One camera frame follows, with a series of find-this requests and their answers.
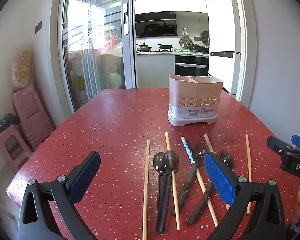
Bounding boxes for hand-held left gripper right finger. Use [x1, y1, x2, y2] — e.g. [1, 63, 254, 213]
[203, 152, 287, 240]

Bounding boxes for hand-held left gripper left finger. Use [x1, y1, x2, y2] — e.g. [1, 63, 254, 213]
[17, 151, 101, 240]

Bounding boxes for dark translucent plastic spoon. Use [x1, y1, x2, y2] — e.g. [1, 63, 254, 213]
[187, 150, 234, 225]
[153, 152, 167, 233]
[156, 150, 180, 233]
[171, 142, 208, 216]

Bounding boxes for plain wooden chopstick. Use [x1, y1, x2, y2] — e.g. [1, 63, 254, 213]
[204, 134, 230, 212]
[142, 140, 151, 240]
[245, 134, 252, 215]

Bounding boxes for blue patterned wooden chopstick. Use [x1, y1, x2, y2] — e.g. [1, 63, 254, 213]
[181, 136, 219, 228]

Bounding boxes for orange patterned wooden chopstick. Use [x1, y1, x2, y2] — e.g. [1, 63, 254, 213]
[164, 131, 181, 231]

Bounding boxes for beige plastic utensil holder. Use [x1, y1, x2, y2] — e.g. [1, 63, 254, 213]
[167, 74, 224, 127]

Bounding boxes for stack of pink plastic stools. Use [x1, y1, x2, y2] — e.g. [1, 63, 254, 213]
[12, 85, 56, 151]

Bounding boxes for pink plastic stool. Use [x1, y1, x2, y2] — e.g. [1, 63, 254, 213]
[0, 129, 33, 173]

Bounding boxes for black plastic bag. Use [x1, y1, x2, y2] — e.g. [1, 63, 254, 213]
[0, 112, 21, 142]

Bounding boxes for black built-in oven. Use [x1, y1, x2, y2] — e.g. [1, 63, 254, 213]
[174, 54, 210, 77]

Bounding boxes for cardboard box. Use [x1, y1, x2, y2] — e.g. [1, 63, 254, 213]
[97, 54, 123, 74]

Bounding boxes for grey kitchen counter cabinet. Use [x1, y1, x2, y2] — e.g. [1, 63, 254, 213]
[136, 51, 211, 89]

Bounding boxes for bag of yellow balls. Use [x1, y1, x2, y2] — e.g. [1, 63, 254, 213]
[12, 49, 35, 89]

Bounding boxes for dark pans on counter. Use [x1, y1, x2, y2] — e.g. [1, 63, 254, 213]
[182, 43, 209, 53]

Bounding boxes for sliding glass door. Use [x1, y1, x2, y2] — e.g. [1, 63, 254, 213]
[51, 0, 137, 113]

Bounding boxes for white refrigerator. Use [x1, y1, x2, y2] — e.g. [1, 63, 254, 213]
[204, 0, 242, 96]

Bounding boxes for wok with lid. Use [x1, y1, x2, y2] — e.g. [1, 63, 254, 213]
[136, 43, 153, 53]

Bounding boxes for black range hood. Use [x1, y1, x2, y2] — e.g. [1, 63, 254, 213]
[135, 11, 178, 39]

